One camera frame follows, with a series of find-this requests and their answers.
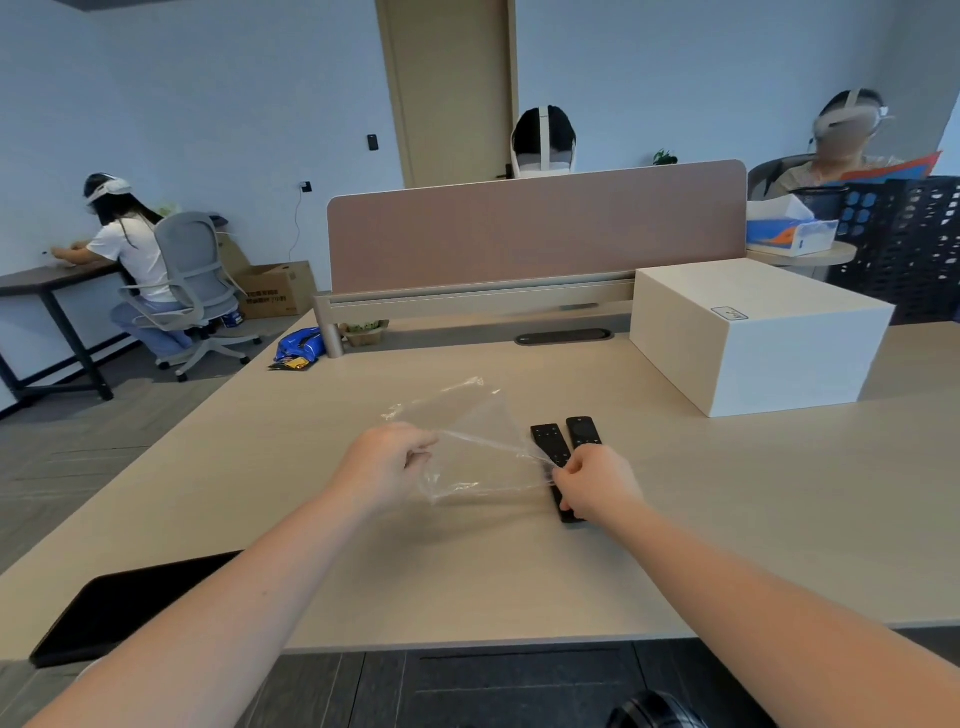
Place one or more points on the person's right hand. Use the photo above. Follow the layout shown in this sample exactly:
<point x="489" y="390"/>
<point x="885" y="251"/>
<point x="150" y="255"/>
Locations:
<point x="604" y="484"/>

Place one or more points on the person's left hand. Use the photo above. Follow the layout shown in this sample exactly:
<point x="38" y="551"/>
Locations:
<point x="379" y="469"/>

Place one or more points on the person's right thumb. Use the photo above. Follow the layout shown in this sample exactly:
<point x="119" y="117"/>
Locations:
<point x="571" y="463"/>

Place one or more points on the person's left thumb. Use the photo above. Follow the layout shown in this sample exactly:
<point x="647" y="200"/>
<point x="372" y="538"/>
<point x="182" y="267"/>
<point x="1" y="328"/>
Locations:
<point x="417" y="459"/>

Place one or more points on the clear plastic bag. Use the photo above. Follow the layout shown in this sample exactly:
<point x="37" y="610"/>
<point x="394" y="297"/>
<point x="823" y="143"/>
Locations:
<point x="472" y="442"/>

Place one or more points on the person's left forearm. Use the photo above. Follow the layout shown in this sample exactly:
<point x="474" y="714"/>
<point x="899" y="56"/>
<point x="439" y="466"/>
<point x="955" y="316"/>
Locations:
<point x="225" y="607"/>

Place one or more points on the person's right forearm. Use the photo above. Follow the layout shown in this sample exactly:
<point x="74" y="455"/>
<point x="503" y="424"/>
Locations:
<point x="765" y="615"/>

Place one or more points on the black remote control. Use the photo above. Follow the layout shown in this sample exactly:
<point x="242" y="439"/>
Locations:
<point x="547" y="442"/>
<point x="584" y="433"/>

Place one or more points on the small basket with greenery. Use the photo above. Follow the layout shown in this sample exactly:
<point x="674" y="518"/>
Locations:
<point x="364" y="331"/>

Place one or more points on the blue snack bag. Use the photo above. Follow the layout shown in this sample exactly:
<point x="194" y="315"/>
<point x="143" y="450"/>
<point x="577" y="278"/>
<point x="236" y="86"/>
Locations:
<point x="298" y="349"/>

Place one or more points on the white cardboard box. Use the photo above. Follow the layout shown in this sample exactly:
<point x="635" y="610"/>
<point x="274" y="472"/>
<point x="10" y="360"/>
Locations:
<point x="757" y="345"/>

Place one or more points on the brown cardboard box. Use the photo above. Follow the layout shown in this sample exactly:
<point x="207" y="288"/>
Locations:
<point x="274" y="289"/>

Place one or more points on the pink desk divider panel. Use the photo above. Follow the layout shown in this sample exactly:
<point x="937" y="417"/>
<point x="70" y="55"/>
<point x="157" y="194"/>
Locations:
<point x="536" y="229"/>

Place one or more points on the black round object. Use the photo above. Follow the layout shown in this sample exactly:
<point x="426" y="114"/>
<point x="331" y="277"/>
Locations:
<point x="652" y="712"/>

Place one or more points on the grey office chair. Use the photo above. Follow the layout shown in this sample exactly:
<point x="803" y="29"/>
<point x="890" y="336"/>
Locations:
<point x="195" y="277"/>

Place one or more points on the white headset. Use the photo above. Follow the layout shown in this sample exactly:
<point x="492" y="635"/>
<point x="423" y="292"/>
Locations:
<point x="541" y="165"/>
<point x="109" y="187"/>
<point x="851" y="120"/>

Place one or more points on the white blue tissue box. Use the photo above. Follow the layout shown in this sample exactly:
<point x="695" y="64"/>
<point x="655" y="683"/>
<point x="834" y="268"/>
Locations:
<point x="787" y="232"/>

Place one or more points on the small green plant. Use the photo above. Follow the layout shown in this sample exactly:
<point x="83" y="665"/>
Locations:
<point x="664" y="158"/>

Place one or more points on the round beige table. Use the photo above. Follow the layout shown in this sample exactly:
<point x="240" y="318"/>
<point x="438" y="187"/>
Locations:
<point x="817" y="256"/>

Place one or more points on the black tablet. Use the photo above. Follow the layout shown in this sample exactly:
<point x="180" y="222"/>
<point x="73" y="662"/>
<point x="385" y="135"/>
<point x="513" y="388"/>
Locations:
<point x="120" y="604"/>

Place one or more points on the grey chair backrest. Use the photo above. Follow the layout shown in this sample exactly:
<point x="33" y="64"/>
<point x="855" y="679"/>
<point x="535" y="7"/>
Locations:
<point x="769" y="176"/>

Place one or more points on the beige wooden door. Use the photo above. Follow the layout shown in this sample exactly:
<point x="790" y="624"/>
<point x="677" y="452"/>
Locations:
<point x="450" y="90"/>

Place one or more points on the black perforated crate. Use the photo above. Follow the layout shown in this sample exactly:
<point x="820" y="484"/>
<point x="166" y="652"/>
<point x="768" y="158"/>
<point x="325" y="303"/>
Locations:
<point x="900" y="247"/>

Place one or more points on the dark side desk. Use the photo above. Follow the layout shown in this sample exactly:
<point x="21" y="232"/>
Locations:
<point x="52" y="281"/>

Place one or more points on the beige divider rail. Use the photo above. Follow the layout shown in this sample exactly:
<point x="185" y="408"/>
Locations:
<point x="480" y="300"/>

